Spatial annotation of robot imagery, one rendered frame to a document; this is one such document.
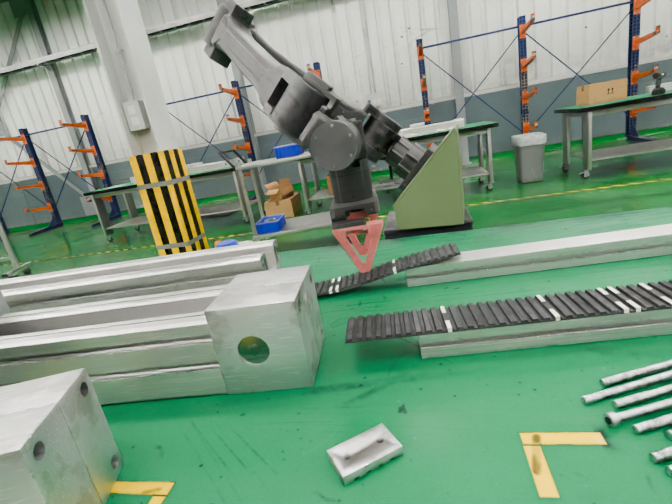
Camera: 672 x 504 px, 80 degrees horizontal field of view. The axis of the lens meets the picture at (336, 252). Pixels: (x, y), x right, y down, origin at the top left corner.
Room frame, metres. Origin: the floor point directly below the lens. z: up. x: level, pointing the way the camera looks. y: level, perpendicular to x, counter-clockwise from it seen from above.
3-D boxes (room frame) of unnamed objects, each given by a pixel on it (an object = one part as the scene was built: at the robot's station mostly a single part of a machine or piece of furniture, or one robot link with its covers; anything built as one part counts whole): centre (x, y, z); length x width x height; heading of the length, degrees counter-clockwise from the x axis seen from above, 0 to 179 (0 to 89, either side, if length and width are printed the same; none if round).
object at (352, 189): (0.57, -0.04, 0.94); 0.10 x 0.07 x 0.07; 174
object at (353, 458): (0.25, 0.01, 0.78); 0.05 x 0.03 x 0.01; 112
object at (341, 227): (0.55, -0.04, 0.87); 0.07 x 0.07 x 0.09; 84
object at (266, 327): (0.41, 0.08, 0.83); 0.12 x 0.09 x 0.10; 172
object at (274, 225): (3.68, 0.28, 0.50); 1.03 x 0.55 x 1.01; 88
